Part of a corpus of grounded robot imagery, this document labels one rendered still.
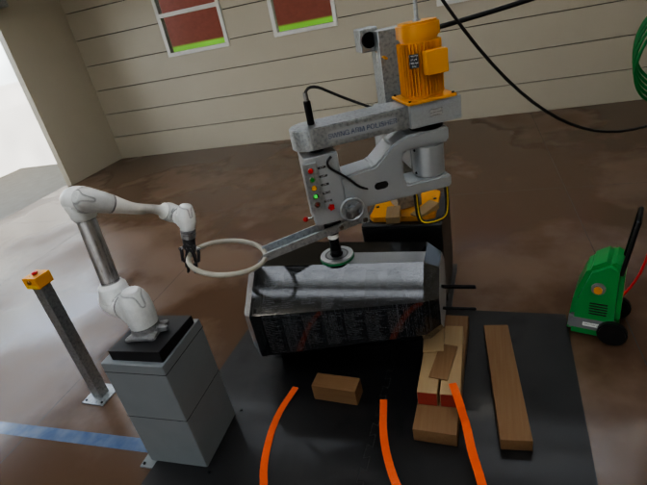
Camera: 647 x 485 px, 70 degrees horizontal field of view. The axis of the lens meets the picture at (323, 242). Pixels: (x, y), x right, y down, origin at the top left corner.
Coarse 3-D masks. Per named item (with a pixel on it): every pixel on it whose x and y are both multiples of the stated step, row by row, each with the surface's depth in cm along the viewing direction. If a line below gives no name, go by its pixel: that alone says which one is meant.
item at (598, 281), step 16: (640, 208) 273; (640, 224) 260; (592, 256) 303; (608, 256) 286; (624, 256) 291; (592, 272) 287; (608, 272) 281; (624, 272) 278; (576, 288) 303; (592, 288) 289; (608, 288) 285; (576, 304) 305; (592, 304) 296; (608, 304) 290; (624, 304) 311; (576, 320) 307; (592, 320) 301; (608, 320) 295; (608, 336) 296; (624, 336) 290
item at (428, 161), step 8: (432, 144) 267; (440, 144) 269; (416, 152) 272; (424, 152) 269; (432, 152) 268; (440, 152) 271; (416, 160) 275; (424, 160) 271; (432, 160) 270; (440, 160) 272; (416, 168) 278; (424, 168) 274; (432, 168) 273; (440, 168) 275; (424, 176) 276; (432, 176) 276
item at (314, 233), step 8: (336, 224) 281; (344, 224) 281; (352, 224) 282; (296, 232) 290; (304, 232) 290; (312, 232) 291; (320, 232) 280; (328, 232) 281; (336, 232) 282; (280, 240) 289; (288, 240) 290; (296, 240) 291; (304, 240) 280; (312, 240) 281; (272, 248) 291; (280, 248) 280; (288, 248) 281; (296, 248) 282; (264, 256) 280; (272, 256) 281
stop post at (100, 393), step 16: (48, 272) 301; (32, 288) 297; (48, 288) 303; (48, 304) 304; (64, 320) 314; (64, 336) 317; (80, 352) 326; (80, 368) 331; (96, 368) 339; (96, 384) 339; (96, 400) 341
